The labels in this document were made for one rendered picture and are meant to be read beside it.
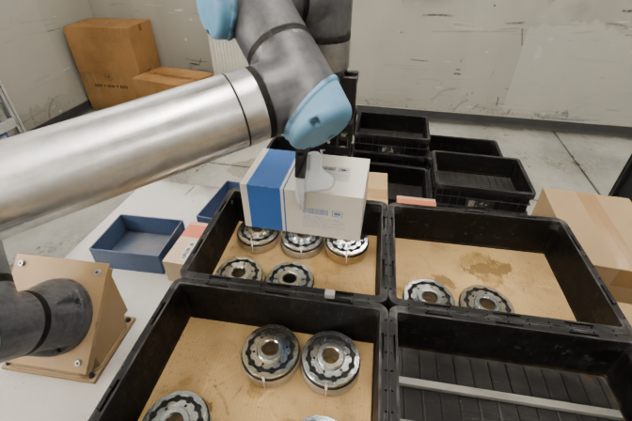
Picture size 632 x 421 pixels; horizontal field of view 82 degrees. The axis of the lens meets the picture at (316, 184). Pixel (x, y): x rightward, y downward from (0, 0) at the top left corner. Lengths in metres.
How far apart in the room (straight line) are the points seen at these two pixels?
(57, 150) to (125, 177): 0.05
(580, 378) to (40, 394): 1.03
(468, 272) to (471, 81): 2.79
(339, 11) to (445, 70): 3.05
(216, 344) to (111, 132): 0.52
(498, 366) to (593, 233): 0.48
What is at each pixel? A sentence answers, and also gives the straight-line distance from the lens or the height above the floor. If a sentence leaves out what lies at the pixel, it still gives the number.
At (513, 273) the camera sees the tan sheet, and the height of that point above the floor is 0.83.
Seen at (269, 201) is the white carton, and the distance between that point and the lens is 0.60.
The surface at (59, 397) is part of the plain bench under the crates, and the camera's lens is 0.99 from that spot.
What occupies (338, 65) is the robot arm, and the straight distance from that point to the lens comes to 0.50.
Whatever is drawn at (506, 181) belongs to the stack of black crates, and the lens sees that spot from 1.96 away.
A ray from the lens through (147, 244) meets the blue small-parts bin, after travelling 1.21.
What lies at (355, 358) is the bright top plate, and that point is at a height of 0.86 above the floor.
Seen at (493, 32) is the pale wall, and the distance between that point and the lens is 3.49.
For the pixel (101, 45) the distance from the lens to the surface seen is 3.94.
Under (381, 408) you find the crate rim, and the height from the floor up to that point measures 0.93.
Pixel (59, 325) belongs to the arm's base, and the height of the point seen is 0.87.
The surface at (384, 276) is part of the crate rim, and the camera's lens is 0.73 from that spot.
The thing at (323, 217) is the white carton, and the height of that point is 1.09.
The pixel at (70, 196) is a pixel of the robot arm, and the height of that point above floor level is 1.29.
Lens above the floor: 1.47
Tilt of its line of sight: 35 degrees down
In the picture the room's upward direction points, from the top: straight up
